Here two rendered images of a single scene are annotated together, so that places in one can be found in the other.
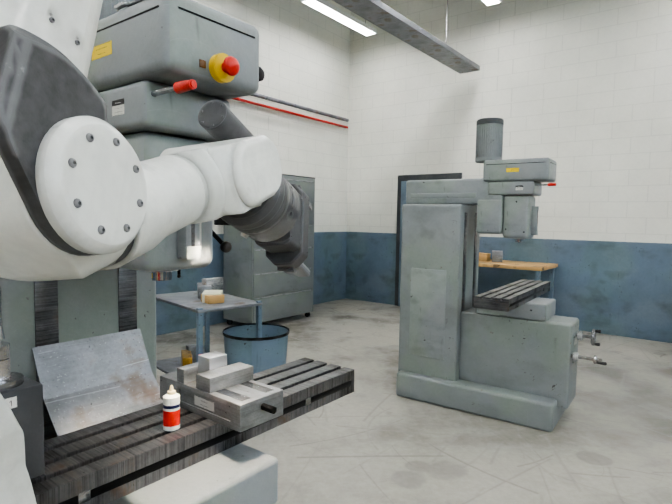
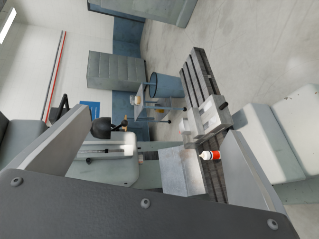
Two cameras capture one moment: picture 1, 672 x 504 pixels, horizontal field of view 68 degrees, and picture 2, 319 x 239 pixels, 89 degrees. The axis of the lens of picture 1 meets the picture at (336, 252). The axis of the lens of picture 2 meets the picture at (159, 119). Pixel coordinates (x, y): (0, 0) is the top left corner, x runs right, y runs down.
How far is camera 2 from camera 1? 0.68 m
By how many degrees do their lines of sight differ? 27
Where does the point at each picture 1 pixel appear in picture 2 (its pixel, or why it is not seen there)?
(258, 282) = (131, 78)
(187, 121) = not seen: hidden behind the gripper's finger
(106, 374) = (177, 167)
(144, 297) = (144, 147)
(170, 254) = (128, 163)
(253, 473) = (258, 119)
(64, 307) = (146, 186)
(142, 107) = not seen: hidden behind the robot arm
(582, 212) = not seen: outside the picture
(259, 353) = (162, 85)
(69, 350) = (166, 183)
